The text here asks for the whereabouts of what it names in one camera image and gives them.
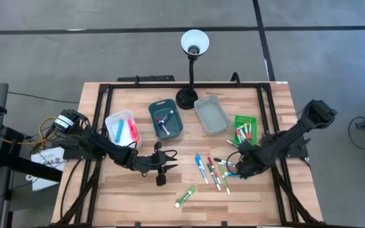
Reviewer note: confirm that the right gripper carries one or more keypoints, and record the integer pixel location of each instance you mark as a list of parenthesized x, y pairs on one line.
[(252, 161)]

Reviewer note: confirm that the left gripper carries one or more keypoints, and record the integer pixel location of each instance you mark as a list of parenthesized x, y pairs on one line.
[(157, 161)]

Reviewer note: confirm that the light blue marker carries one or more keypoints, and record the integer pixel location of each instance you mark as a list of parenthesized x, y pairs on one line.
[(231, 174)]

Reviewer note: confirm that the black thin marker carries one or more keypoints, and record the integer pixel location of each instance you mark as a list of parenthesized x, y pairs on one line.
[(223, 162)]

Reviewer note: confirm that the light green thin marker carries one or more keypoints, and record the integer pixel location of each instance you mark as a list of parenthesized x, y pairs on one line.
[(224, 180)]

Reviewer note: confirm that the pink cap white marker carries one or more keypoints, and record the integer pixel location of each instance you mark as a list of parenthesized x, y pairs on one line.
[(239, 136)]

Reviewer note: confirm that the red thin marker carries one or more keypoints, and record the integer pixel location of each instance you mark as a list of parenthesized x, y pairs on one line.
[(210, 162)]

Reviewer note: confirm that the short blue marker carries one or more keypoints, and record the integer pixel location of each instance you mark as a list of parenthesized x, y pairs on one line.
[(200, 161)]

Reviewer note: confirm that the dark green thin marker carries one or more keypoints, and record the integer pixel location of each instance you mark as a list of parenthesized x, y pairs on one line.
[(210, 170)]

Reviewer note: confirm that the red Expo marker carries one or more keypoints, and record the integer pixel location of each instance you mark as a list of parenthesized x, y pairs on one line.
[(165, 129)]

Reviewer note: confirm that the blue thin marker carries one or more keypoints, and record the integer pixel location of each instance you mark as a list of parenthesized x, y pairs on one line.
[(203, 174)]

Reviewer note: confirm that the green Expo marker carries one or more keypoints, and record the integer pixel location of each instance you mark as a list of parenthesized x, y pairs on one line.
[(185, 197)]

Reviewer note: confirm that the orange highlighter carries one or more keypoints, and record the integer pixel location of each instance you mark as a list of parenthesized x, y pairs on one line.
[(137, 136)]

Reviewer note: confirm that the blue Expo marker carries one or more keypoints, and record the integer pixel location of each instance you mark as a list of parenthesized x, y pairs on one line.
[(168, 116)]

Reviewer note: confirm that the pink highlighter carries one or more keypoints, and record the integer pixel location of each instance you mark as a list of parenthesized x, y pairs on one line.
[(131, 130)]

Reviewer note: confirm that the blue highlighter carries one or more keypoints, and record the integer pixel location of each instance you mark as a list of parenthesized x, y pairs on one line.
[(119, 131)]

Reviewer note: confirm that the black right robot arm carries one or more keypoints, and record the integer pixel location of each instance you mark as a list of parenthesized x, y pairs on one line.
[(290, 136)]

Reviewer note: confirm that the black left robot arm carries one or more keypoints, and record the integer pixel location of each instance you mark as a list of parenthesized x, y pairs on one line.
[(90, 139)]

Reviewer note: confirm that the teal plastic bin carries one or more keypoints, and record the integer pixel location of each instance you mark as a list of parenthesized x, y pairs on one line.
[(176, 126)]

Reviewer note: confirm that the green mesh basket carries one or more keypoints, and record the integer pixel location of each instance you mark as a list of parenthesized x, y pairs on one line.
[(238, 118)]

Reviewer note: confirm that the grey plastic bin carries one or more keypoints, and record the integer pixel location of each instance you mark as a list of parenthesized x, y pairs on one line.
[(212, 115)]

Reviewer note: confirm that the black desk lamp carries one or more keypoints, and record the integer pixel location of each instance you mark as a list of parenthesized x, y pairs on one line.
[(187, 99)]

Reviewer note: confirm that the white plastic bin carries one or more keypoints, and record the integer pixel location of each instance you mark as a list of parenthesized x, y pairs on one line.
[(111, 126)]

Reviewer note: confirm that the black clamp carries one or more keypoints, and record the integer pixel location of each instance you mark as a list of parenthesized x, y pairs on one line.
[(234, 77)]

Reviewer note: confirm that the black power strip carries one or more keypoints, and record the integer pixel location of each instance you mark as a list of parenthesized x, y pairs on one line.
[(144, 78)]

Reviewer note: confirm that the white label sticker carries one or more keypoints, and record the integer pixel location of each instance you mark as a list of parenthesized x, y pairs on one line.
[(281, 82)]

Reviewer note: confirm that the white cardboard box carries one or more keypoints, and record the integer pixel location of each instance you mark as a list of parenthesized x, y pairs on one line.
[(47, 177)]

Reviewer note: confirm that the black metal stand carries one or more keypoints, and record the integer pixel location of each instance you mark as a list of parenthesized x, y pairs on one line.
[(27, 164)]

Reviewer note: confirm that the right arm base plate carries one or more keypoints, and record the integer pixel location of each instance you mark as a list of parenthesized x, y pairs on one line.
[(299, 150)]

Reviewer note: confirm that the black edge bracket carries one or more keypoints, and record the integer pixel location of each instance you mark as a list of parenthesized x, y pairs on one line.
[(224, 224), (137, 225)]

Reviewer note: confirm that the black aluminium table frame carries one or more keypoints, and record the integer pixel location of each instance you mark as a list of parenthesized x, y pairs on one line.
[(154, 85)]

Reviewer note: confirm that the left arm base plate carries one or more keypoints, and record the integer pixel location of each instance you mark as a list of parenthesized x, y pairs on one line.
[(74, 153)]

